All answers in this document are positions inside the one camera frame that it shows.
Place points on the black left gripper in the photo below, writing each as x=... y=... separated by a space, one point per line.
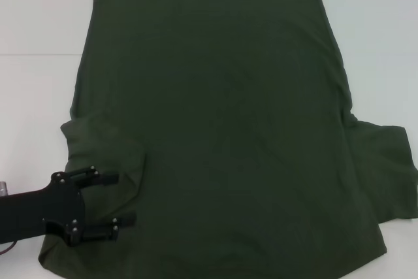
x=42 y=210

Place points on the dark green t-shirt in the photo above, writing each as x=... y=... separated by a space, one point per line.
x=228 y=96

